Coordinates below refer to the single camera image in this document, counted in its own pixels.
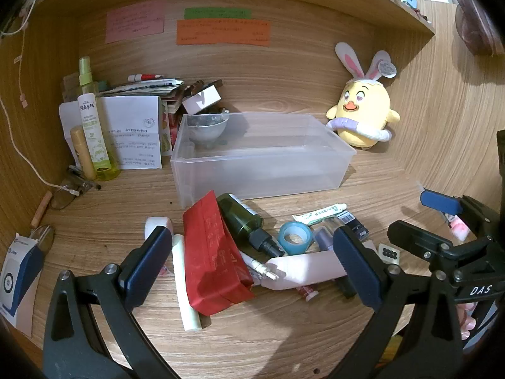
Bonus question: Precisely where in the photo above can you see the white cap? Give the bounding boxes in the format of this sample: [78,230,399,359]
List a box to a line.
[144,216,174,241]

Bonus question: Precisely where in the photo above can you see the black dotted white card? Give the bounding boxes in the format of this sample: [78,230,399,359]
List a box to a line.
[378,244,400,265]

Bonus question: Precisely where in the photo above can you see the white blue device box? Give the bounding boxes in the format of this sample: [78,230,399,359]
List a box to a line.
[0,233,44,338]

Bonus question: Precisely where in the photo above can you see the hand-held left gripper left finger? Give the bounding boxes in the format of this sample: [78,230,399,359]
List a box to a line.
[43,226,178,379]

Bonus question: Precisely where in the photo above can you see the white stick tube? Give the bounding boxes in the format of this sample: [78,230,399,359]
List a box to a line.
[171,234,203,331]

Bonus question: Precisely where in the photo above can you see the colourful printed carton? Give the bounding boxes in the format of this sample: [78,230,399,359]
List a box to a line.
[160,100,182,156]

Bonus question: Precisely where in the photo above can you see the blue tape roll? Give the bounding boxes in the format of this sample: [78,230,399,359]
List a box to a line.
[277,222,314,255]

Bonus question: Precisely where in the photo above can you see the dark green spray bottle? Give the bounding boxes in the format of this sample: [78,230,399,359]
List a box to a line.
[216,193,285,257]

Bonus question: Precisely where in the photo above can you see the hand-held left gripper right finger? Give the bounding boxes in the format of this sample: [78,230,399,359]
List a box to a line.
[332,226,464,379]

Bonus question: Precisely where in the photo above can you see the cardboard box white label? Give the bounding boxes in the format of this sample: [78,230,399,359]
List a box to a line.
[181,81,223,115]

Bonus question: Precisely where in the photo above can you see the small red white tube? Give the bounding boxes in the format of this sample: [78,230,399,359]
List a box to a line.
[296,284,319,301]

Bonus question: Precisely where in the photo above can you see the white handwritten paper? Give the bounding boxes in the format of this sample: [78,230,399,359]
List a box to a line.
[59,95,163,170]

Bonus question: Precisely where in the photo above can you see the yellow-green spray bottle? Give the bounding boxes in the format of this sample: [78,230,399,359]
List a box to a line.
[78,57,121,181]

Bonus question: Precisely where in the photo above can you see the orange sticky note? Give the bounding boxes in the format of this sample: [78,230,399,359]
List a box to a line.
[176,19,271,47]

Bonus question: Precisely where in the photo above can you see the black barcode bottle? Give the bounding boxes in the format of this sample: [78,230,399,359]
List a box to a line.
[337,211,369,241]

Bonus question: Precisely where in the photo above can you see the grey purple cap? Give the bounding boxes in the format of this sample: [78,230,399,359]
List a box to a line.
[314,227,336,251]

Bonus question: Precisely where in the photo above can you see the yellow chick plush toy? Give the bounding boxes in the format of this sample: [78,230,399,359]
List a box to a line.
[325,41,401,150]

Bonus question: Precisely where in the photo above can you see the tan stick tube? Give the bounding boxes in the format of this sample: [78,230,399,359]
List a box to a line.
[70,125,97,180]

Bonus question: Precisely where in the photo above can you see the clear plastic storage box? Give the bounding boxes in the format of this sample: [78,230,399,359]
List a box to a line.
[170,112,358,209]

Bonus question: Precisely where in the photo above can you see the green sticky note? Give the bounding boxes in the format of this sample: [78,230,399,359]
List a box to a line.
[184,7,252,20]

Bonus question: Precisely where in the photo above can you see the person's right hand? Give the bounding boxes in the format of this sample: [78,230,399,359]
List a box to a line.
[457,302,480,342]

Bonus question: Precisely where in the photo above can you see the white green label tube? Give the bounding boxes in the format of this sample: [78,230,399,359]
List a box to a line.
[77,93,111,170]

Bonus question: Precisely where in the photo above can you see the eyeglasses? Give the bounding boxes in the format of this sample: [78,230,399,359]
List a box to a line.
[49,165,102,211]

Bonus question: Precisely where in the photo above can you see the stack of booklets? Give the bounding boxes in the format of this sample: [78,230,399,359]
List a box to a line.
[98,77,186,99]

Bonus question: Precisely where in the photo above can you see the dark hanging pouch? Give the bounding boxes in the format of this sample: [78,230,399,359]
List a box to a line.
[454,0,498,56]

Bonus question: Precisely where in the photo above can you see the wooden shelf board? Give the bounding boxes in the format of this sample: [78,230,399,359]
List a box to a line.
[347,0,437,36]

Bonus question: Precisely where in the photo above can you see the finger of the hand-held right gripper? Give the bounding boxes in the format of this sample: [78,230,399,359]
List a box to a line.
[387,220,454,263]
[419,189,505,238]

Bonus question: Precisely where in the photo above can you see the white green ointment tube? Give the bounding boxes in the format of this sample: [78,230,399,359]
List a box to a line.
[292,203,348,226]

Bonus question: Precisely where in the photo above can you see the white nozzle applicator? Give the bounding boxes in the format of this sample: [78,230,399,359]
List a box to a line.
[241,253,287,281]

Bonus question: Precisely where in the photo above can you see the white cable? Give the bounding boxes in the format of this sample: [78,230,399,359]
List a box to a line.
[0,0,77,196]

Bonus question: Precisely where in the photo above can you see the red foil packet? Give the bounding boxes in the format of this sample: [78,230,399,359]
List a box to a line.
[182,190,255,316]

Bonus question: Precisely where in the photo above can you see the pink sticky note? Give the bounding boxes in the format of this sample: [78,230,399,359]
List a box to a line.
[105,1,165,44]

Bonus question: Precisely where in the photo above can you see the pink white squeeze tube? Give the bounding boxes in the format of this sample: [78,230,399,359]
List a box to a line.
[262,241,379,291]

